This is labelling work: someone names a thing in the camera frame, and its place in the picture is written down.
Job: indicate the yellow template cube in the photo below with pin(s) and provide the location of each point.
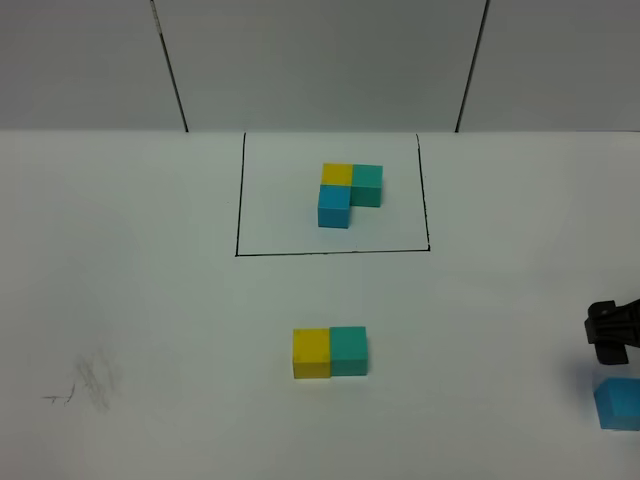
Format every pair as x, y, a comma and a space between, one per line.
337, 174

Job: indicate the white template sheet black outline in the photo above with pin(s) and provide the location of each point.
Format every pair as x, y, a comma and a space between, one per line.
281, 178

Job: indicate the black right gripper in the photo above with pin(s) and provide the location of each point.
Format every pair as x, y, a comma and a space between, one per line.
610, 328

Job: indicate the blue template cube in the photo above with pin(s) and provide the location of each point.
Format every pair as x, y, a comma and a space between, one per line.
333, 210

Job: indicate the green template cube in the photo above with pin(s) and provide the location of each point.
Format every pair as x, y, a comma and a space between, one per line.
367, 185

